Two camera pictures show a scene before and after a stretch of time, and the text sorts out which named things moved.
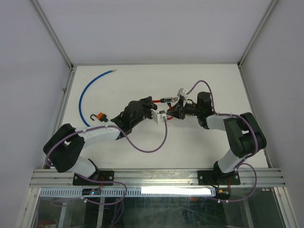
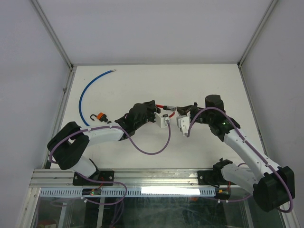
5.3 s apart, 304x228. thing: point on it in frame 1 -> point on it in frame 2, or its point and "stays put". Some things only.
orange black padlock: x=100 y=116 stays put
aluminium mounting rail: x=53 y=178 stays put
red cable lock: x=169 y=100 -> x=167 y=108
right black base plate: x=217 y=177 stays put
